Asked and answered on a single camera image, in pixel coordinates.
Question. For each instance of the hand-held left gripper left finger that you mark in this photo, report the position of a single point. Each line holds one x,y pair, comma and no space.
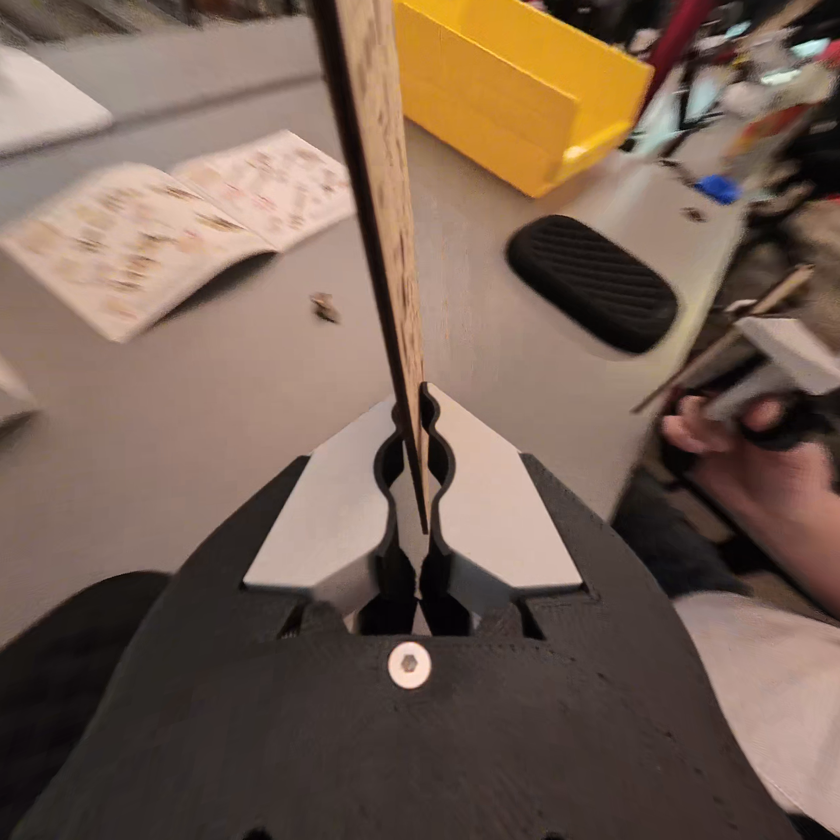
321,525

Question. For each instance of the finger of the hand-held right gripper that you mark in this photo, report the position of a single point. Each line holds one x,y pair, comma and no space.
800,354
748,394

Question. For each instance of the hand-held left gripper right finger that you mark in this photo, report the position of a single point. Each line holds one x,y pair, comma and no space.
505,525

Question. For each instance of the thin wooden stick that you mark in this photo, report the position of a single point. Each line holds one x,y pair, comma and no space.
784,289

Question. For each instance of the laser-cut wooden parts sheet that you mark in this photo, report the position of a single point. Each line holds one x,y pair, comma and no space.
380,197

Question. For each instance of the small wooden model piece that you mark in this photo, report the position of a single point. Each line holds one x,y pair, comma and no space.
325,308

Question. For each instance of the person's right hand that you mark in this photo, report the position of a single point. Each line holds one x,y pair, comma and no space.
774,505

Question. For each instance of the black ribbed wrist pad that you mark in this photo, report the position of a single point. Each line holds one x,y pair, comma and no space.
590,282

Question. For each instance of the open instruction booklet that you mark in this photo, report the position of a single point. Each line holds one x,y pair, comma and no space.
144,236

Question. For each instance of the yellow plastic bin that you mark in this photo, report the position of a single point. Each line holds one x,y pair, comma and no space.
492,98

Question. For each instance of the white cardboard box tray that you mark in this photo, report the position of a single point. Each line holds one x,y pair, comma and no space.
39,105

